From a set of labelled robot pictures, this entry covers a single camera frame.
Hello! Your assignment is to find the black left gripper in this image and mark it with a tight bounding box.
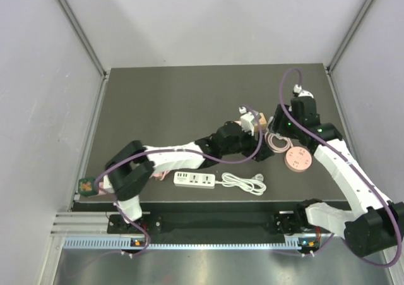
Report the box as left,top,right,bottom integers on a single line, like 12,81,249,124
220,124,273,162

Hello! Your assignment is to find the orange cube plug adapter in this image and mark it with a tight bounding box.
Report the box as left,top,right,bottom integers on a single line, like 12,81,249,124
253,112,268,133

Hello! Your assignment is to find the pink round socket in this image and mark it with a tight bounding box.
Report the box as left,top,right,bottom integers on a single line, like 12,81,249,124
284,146,312,173

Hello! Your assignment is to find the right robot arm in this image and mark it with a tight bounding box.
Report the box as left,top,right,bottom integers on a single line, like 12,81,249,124
270,96,403,257

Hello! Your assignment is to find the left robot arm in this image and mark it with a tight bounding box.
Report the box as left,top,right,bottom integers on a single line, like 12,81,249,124
103,121,274,233

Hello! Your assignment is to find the green cube plug adapter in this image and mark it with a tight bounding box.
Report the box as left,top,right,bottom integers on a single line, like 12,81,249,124
77,178,99,197

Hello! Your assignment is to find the white power strip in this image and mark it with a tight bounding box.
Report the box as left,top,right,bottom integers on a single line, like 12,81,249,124
173,171,215,189

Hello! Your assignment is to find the pink power strip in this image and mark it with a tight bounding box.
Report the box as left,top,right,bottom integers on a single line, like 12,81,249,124
96,181,108,195

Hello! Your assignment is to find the pink round socket cable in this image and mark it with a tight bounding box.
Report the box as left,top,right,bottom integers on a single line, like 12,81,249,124
264,130,294,155

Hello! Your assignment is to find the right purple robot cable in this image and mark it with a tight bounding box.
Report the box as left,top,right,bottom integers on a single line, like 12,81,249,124
279,68,401,269

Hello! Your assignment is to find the white power strip cable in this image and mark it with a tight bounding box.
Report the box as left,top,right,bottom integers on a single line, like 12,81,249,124
214,171,268,196

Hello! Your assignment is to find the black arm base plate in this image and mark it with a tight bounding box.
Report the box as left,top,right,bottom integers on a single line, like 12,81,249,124
107,212,307,235

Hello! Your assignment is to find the grey slotted cable duct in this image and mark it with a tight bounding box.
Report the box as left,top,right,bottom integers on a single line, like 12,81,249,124
64,237,302,250

